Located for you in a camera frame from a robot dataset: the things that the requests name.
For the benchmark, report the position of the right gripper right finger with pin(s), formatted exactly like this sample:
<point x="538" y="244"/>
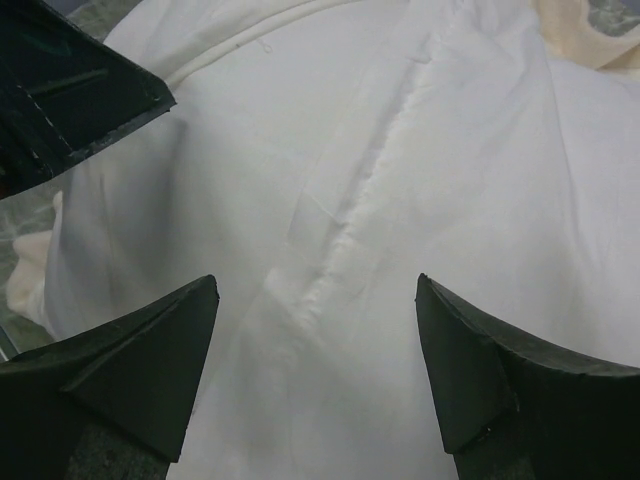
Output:
<point x="513" y="406"/>

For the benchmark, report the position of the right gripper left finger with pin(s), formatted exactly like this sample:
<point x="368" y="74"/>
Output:
<point x="113" y="402"/>

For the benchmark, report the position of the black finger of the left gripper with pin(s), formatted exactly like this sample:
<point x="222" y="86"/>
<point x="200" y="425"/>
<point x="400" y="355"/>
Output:
<point x="64" y="96"/>

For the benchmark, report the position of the white pillow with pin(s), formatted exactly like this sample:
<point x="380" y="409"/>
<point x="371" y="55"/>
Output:
<point x="321" y="156"/>

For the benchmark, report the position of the grey pillowcase with cream ruffle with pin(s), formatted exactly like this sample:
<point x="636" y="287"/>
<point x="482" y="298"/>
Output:
<point x="602" y="35"/>

